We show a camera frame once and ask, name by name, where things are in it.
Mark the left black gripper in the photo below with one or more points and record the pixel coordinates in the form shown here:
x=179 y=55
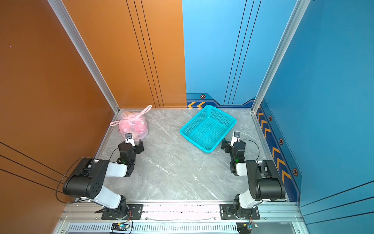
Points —
x=139 y=145

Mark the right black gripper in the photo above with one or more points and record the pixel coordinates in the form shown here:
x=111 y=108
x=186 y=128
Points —
x=225 y=145

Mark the pink plastic bag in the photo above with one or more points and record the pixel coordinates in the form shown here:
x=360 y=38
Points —
x=133 y=123

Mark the teal plastic mesh basket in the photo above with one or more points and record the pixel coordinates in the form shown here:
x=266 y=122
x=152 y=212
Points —
x=208 y=128

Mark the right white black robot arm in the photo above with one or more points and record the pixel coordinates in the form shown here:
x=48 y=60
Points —
x=264 y=182

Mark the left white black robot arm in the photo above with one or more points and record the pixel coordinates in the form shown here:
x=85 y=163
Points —
x=87 y=181

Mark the left green circuit board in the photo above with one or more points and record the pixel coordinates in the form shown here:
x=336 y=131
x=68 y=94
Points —
x=120 y=228

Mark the right small circuit board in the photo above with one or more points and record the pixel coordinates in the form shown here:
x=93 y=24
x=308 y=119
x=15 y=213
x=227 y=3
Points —
x=246 y=227

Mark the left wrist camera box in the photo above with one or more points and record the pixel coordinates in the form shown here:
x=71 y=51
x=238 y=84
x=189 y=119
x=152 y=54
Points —
x=129 y=138

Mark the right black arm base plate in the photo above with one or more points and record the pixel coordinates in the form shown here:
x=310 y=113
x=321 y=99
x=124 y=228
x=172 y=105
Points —
x=228 y=212

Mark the aluminium front rail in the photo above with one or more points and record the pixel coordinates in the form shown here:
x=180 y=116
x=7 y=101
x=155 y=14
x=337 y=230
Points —
x=177 y=217

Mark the right aluminium corner post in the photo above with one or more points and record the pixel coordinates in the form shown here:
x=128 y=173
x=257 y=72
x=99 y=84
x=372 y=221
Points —
x=287 y=36

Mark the aluminium corner post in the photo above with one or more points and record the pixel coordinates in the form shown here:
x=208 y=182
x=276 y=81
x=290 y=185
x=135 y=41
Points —
x=287 y=36
x=73 y=33

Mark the left aluminium corner post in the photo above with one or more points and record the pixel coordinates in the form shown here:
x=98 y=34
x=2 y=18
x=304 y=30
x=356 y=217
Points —
x=73 y=33

